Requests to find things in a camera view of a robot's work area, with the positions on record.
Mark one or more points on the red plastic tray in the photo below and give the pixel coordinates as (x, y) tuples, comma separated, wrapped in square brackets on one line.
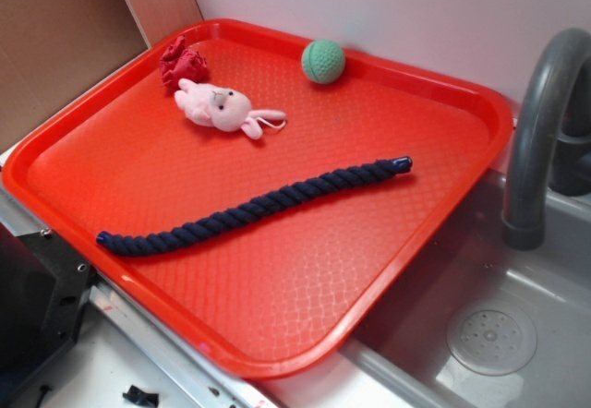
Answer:
[(277, 296)]

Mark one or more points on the pink plush bunny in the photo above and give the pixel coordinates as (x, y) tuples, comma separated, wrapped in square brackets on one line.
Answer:
[(225, 109)]

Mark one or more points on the green dimpled ball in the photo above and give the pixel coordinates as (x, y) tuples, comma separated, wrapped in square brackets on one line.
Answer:
[(323, 61)]

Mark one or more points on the crumpled red cloth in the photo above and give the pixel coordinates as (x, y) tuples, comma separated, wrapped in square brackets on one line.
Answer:
[(178, 61)]

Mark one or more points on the grey plastic sink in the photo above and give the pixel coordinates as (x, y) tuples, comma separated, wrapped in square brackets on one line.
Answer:
[(471, 322)]

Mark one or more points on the grey plastic faucet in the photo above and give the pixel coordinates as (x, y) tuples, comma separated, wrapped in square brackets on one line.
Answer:
[(551, 144)]

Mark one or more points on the black tape scrap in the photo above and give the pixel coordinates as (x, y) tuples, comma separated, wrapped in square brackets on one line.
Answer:
[(141, 397)]

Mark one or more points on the brown cardboard panel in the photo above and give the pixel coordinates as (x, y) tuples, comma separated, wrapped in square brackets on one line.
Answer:
[(52, 51)]

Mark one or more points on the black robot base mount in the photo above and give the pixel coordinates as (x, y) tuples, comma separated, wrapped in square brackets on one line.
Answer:
[(45, 285)]

